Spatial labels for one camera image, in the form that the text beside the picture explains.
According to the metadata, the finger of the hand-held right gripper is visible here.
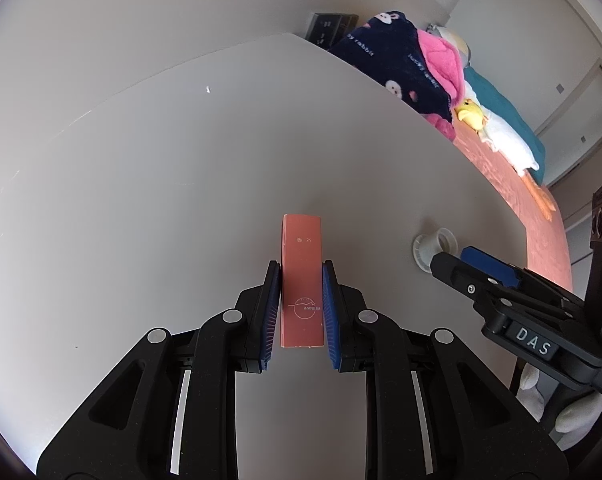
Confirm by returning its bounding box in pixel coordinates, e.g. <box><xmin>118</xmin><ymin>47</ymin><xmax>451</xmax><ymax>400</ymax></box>
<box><xmin>460</xmin><ymin>246</ymin><xmax>584</xmax><ymax>311</ymax></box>
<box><xmin>430</xmin><ymin>251</ymin><xmax>519</xmax><ymax>328</ymax></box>

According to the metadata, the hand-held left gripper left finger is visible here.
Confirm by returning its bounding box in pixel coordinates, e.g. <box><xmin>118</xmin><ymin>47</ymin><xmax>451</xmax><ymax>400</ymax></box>
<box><xmin>36</xmin><ymin>260</ymin><xmax>282</xmax><ymax>480</ymax></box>

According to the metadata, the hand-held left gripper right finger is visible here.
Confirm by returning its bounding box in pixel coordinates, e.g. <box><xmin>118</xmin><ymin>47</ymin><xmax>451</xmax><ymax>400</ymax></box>
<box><xmin>322</xmin><ymin>260</ymin><xmax>566</xmax><ymax>480</ymax></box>

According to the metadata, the white tape roll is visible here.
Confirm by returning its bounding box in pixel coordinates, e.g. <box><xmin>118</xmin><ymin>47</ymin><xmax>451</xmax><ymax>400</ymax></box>
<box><xmin>412</xmin><ymin>227</ymin><xmax>459</xmax><ymax>273</ymax></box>

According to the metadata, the red carton box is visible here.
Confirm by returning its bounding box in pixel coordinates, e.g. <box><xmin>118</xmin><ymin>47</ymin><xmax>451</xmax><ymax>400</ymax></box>
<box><xmin>279</xmin><ymin>213</ymin><xmax>327</xmax><ymax>349</ymax></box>

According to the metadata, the pink bedspread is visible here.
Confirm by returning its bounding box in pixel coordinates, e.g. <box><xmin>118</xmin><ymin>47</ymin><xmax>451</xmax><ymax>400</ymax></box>
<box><xmin>453</xmin><ymin>120</ymin><xmax>574</xmax><ymax>291</ymax></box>

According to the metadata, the white fuzzy cloth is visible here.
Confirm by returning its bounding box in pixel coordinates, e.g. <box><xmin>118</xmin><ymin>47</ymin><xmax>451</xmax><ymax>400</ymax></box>
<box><xmin>516</xmin><ymin>360</ymin><xmax>602</xmax><ymax>453</ymax></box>

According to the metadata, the white goose plush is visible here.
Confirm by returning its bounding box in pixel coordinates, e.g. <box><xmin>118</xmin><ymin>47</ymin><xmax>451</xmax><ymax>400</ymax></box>
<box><xmin>466</xmin><ymin>85</ymin><xmax>556</xmax><ymax>221</ymax></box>

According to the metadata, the yellow duck plush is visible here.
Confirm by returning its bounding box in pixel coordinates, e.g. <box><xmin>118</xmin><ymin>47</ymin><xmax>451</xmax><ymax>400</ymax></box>
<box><xmin>455</xmin><ymin>99</ymin><xmax>484</xmax><ymax>128</ymax></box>

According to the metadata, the teal blanket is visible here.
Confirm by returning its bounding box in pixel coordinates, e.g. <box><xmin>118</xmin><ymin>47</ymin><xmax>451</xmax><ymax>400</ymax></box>
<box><xmin>463</xmin><ymin>65</ymin><xmax>546</xmax><ymax>186</ymax></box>

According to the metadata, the pink fleece garment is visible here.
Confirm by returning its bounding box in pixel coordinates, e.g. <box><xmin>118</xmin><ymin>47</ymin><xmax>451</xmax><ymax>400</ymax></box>
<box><xmin>415</xmin><ymin>29</ymin><xmax>470</xmax><ymax>142</ymax></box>

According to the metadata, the navy printed blanket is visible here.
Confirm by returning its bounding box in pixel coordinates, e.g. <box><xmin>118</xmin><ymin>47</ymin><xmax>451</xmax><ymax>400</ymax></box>
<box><xmin>328</xmin><ymin>10</ymin><xmax>456</xmax><ymax>126</ymax></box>

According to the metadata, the black box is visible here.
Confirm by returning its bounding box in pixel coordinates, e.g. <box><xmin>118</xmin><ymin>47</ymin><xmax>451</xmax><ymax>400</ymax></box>
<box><xmin>305</xmin><ymin>12</ymin><xmax>359</xmax><ymax>46</ymax></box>

